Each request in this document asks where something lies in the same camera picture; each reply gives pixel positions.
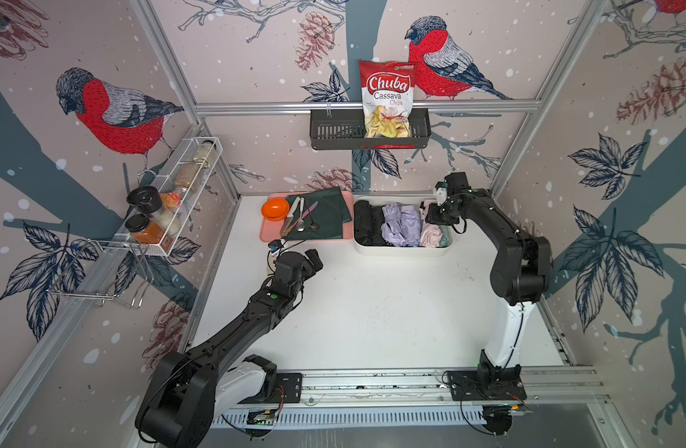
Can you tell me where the pink umbrella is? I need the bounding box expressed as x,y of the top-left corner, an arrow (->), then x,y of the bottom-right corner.
420,222 -> 444,248

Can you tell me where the lavender umbrella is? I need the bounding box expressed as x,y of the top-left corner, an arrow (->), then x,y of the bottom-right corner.
401,205 -> 421,248
381,203 -> 406,248

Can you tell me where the mint green strapped umbrella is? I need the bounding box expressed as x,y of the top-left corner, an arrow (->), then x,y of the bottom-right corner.
438,226 -> 453,248

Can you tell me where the black sleeved umbrella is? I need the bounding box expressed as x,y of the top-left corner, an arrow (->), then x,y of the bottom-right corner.
354,200 -> 373,246

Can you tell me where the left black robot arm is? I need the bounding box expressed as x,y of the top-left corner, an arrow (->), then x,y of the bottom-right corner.
135,248 -> 323,447

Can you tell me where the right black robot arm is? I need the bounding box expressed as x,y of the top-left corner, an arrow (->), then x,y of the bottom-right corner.
425,172 -> 552,398

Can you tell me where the iridescent ornate butter knife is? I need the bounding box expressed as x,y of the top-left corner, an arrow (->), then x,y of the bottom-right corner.
286,202 -> 319,234

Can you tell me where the pink plastic tray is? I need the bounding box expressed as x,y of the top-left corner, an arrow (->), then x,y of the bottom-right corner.
260,190 -> 354,243

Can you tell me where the dark metal spoon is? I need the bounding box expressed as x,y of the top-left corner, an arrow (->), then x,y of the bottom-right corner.
304,205 -> 319,231

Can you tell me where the dark green cloth napkin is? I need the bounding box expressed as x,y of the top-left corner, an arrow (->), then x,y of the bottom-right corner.
284,188 -> 352,241

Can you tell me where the Chuba cassava chips bag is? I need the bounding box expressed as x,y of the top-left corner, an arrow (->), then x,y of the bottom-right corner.
359,61 -> 417,138

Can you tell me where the orange spice jar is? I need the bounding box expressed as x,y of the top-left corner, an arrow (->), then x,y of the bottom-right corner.
124,214 -> 167,245

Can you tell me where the black lidded spice jar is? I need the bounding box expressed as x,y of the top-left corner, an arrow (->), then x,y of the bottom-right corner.
126,186 -> 164,216

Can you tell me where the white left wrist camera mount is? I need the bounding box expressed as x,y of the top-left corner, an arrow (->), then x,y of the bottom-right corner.
268,239 -> 286,255

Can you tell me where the white handled silver spoon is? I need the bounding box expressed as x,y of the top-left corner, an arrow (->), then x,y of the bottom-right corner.
295,199 -> 305,233

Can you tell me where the white handled knife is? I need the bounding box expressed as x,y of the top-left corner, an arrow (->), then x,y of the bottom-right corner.
280,196 -> 300,238

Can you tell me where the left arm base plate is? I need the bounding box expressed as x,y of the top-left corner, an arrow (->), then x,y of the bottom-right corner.
241,373 -> 303,404

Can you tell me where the white wire spice rack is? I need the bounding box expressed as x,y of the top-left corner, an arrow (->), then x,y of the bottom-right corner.
128,136 -> 221,257

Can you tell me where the black wall basket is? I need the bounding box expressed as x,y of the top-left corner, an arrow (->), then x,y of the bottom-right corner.
309,107 -> 432,151

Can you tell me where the wire hook rack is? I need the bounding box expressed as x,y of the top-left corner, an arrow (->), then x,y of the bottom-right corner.
52,237 -> 153,310

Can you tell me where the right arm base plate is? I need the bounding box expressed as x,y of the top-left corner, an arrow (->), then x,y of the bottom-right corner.
442,369 -> 528,401

